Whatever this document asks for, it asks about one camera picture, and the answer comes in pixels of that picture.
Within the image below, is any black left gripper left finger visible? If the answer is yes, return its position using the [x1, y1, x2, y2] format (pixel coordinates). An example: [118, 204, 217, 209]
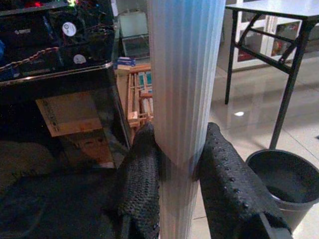
[117, 121, 160, 239]

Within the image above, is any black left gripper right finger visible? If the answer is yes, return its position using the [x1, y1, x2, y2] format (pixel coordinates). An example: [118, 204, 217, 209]
[198, 121, 292, 239]

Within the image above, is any light blue handled broom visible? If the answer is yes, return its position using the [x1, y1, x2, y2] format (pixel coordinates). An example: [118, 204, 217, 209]
[147, 0, 227, 239]

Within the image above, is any black plastic waste bin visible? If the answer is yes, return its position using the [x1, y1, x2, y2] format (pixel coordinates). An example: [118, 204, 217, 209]
[245, 148, 319, 233]

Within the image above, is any brown wooden slat rack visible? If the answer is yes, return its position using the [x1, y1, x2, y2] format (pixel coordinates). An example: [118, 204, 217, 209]
[115, 63, 155, 131]

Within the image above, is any brown cardboard box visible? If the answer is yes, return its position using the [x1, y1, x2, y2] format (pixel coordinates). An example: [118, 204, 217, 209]
[34, 91, 116, 169]

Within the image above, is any dark cloth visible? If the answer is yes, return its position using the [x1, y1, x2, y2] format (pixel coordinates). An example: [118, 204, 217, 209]
[0, 140, 122, 239]

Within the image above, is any small blue box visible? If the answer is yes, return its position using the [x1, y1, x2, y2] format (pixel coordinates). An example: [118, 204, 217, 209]
[116, 56, 137, 68]

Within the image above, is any grey storage case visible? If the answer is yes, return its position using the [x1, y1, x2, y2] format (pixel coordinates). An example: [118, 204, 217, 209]
[119, 9, 151, 60]

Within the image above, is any black glass cabinet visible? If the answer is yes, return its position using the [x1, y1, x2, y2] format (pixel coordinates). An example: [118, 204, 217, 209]
[0, 0, 133, 172]

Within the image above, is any white shelf unit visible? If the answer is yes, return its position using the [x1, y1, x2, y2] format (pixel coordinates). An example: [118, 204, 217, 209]
[234, 9, 319, 71]

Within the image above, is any black legged folding table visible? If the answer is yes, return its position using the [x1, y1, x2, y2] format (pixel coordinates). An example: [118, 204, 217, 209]
[224, 0, 319, 150]

